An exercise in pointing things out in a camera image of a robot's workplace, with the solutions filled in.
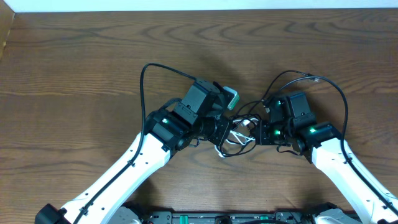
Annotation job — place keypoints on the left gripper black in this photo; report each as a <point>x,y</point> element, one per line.
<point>224,131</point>

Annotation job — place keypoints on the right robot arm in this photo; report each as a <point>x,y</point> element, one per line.
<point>292,124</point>

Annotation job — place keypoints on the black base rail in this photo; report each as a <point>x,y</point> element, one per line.
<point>319,215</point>

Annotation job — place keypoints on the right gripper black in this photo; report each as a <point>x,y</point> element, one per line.
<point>263,138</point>

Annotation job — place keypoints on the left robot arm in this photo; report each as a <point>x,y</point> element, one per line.
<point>171,128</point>

